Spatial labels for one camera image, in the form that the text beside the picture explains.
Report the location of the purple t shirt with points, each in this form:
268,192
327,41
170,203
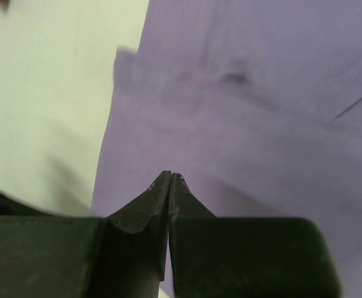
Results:
257,103

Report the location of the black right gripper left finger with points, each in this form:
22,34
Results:
122,255

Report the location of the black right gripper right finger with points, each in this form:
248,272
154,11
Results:
245,257

